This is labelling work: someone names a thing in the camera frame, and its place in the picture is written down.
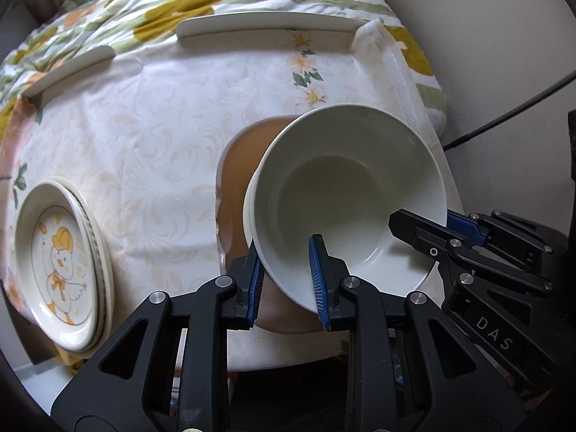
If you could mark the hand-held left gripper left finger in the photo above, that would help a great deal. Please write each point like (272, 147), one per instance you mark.
(254, 288)

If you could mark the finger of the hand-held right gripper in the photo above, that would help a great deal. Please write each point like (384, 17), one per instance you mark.
(468, 227)
(418, 231)

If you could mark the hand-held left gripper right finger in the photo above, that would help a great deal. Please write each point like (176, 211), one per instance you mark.
(317, 288)

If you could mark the small ribbed white bowl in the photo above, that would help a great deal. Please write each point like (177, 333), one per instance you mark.
(342, 189)

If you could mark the pink wavy bowl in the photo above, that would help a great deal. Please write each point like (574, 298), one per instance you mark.
(243, 162)

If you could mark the duck cartoon plate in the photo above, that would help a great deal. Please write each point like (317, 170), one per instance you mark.
(58, 265)

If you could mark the yellow cartoon plate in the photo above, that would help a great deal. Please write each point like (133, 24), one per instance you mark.
(100, 252)

